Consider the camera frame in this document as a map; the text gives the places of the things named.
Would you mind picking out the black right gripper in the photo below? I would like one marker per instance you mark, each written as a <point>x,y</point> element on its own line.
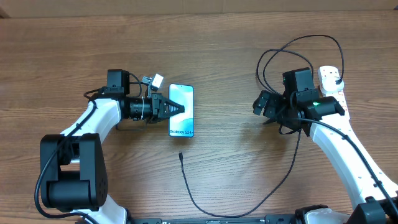
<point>273,102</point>

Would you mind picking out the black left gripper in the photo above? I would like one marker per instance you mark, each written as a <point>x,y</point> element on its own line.
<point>158,109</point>

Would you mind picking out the black Samsung smartphone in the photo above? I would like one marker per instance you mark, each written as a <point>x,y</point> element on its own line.
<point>181,124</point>

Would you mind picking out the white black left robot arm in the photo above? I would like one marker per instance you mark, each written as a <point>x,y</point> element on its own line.
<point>73,180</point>

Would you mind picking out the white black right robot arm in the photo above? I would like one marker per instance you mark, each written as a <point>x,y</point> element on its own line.
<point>322,113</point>

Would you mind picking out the white charger plug adapter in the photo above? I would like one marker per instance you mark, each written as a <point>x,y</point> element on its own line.
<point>329,85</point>

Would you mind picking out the white power strip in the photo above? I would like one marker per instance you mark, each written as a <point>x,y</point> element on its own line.
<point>328,75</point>

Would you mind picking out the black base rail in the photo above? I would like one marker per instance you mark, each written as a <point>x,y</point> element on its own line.
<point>211,220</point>

